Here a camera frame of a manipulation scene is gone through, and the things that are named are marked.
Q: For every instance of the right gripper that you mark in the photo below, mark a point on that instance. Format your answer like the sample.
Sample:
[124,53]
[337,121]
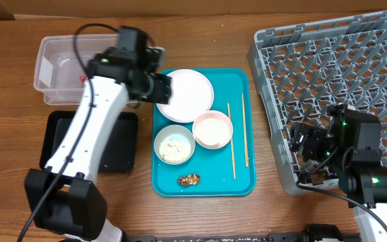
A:
[314,136]

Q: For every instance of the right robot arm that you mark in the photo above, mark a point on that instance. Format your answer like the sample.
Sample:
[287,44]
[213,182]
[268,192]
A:
[350,148]

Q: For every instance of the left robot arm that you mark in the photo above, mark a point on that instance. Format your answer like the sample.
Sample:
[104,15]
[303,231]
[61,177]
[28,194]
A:
[63,196]

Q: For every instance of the teal serving tray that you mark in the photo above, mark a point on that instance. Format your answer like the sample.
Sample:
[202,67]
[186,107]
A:
[215,166]

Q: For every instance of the red snack wrapper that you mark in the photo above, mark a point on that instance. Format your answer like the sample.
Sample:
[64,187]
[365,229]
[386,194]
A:
[83,78]

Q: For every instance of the grey bowl with rice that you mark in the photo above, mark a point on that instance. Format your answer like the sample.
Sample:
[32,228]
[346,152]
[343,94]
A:
[174,144]

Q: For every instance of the black tray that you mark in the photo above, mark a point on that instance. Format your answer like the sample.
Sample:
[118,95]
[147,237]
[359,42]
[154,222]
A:
[118,155]

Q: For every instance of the white round plate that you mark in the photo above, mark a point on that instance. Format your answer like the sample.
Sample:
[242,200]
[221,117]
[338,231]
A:
[192,95]

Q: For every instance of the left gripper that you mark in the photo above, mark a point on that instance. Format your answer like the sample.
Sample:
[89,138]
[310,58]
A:
[164,90]

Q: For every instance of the brown food scrap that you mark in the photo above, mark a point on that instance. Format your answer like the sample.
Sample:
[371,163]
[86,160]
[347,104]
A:
[189,180]

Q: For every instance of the pink bowl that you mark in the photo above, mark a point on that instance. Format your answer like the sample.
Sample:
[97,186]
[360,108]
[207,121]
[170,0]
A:
[212,129]

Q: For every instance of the grey dishwasher rack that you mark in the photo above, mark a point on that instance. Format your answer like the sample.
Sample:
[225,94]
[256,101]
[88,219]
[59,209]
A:
[300,70]

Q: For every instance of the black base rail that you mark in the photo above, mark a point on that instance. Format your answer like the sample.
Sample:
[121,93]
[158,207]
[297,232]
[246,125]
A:
[271,237]

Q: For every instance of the clear plastic bin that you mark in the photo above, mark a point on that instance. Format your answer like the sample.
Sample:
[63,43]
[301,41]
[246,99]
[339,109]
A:
[57,73]

